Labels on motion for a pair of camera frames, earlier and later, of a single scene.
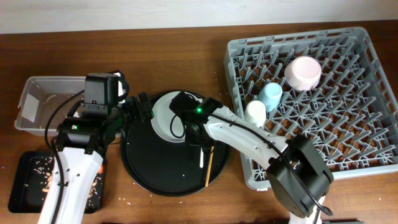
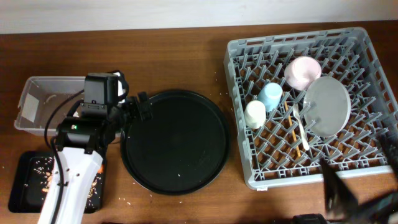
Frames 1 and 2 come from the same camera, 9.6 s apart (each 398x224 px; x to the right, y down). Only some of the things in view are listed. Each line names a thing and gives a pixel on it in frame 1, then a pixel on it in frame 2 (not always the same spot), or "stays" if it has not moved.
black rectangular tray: x=30 y=177 stays
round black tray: x=165 y=167 stays
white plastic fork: x=201 y=158 → x=305 y=142
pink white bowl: x=303 y=73 stays
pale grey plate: x=166 y=123 → x=327 y=106
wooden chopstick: x=211 y=154 → x=293 y=127
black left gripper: x=132 y=102 stays
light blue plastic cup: x=271 y=95 stays
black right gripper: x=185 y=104 → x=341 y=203
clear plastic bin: x=40 y=96 stays
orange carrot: x=101 y=170 stays
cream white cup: x=255 y=113 stays
